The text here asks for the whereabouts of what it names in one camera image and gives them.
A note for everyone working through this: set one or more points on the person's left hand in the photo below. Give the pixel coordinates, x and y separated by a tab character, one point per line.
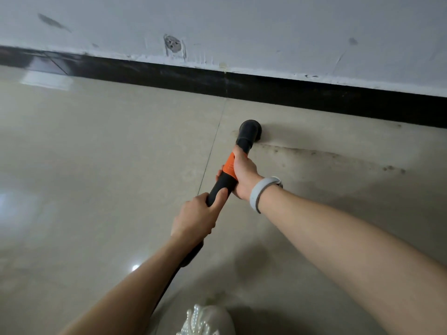
190	219

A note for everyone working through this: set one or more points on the person's right hand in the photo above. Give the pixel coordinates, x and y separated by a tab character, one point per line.
246	174

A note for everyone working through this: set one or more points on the person's right thumb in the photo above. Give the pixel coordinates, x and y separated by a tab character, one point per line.
238	156

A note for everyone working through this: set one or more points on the person's left thumb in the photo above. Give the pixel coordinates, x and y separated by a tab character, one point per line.
218	204

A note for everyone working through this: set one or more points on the black and orange power scrubber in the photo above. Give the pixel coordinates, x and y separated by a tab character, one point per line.
248	134

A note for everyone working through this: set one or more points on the person's right forearm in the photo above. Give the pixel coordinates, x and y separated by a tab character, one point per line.
349	261

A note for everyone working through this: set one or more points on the person's left forearm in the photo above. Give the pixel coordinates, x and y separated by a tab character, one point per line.
139	293

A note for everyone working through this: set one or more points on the grey wristband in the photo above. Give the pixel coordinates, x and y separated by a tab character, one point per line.
257	191

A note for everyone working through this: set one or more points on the black skirting board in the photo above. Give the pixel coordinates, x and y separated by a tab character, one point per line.
244	87

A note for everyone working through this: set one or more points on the white knit shoe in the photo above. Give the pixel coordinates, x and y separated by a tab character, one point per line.
209	322

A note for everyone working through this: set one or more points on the round wall outlet hole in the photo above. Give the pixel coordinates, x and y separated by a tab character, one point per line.
173	44

